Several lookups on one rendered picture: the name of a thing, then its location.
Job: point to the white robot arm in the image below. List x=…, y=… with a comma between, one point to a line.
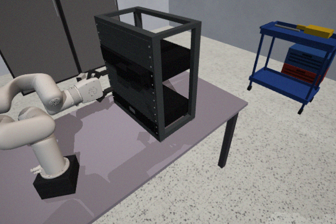
x=34, y=126

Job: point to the black server rack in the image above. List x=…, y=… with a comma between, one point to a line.
x=140, y=60

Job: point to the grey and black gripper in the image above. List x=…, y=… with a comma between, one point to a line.
x=90, y=89

